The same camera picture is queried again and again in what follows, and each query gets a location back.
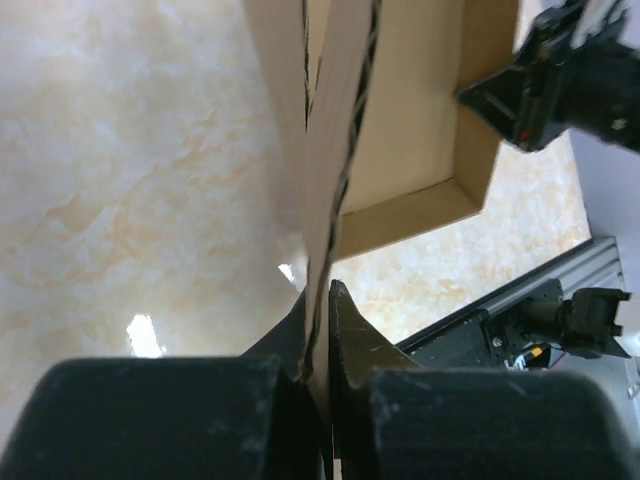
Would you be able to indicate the brown cardboard box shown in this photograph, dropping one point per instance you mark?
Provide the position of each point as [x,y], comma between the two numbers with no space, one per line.
[378,146]

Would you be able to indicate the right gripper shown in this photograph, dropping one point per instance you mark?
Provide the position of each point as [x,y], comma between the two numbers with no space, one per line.
[572,72]

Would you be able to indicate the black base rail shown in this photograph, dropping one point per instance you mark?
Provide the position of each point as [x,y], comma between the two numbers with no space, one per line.
[572,312]

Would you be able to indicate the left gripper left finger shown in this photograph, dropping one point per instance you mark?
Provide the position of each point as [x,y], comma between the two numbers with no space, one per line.
[239,417]

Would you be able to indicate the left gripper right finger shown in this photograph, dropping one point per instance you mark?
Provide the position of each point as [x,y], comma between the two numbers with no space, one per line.
[394,419]

